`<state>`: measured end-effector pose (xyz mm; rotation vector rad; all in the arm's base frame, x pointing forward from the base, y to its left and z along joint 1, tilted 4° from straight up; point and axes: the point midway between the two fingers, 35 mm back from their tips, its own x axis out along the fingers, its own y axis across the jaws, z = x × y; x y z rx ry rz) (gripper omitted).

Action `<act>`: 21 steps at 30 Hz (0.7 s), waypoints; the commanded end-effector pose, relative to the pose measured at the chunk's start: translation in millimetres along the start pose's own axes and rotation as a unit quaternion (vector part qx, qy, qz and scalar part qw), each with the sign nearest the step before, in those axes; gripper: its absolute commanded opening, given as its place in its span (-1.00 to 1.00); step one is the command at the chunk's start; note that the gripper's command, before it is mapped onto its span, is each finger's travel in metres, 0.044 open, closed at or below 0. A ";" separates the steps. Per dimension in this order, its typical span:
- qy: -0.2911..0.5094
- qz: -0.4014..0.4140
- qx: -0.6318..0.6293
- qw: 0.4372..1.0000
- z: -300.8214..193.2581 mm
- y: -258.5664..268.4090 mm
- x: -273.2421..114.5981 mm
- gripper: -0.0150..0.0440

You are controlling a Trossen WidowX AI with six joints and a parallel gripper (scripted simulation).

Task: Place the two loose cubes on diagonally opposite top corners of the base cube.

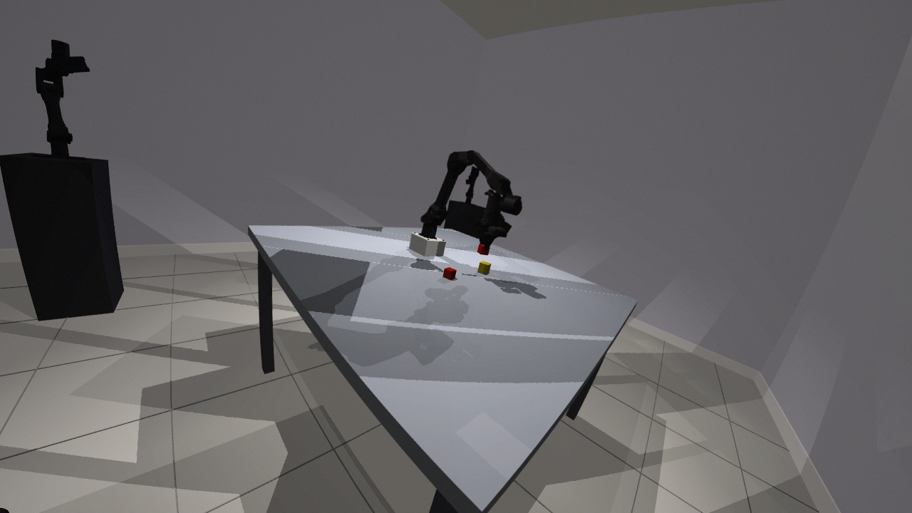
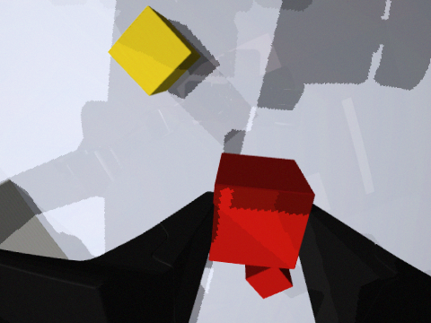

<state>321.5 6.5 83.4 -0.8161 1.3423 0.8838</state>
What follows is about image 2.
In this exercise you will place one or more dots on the red cube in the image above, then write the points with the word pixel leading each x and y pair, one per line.
pixel 268 280
pixel 260 209

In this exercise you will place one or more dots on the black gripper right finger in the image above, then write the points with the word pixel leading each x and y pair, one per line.
pixel 352 280

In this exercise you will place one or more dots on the yellow cube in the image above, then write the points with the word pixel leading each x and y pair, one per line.
pixel 153 52

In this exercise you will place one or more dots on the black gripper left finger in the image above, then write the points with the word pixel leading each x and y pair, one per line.
pixel 153 278

